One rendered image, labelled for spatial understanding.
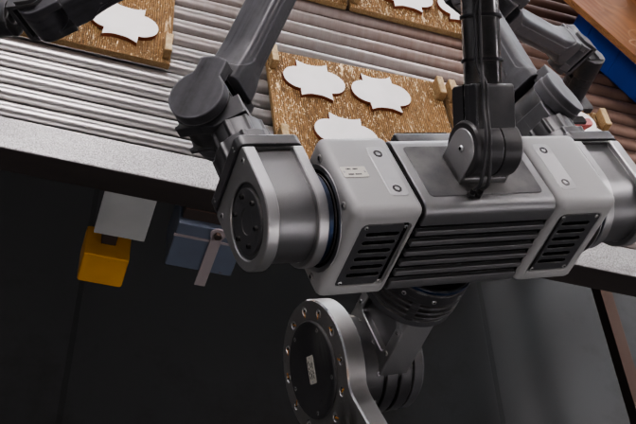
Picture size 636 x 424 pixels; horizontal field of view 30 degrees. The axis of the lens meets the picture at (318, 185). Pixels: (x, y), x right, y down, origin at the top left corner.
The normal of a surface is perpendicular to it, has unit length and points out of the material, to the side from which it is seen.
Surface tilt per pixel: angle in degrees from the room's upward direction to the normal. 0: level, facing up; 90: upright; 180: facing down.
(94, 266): 90
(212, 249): 90
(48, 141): 0
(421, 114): 0
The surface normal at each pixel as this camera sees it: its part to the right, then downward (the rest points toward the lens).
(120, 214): 0.04, 0.67
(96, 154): 0.31, -0.71
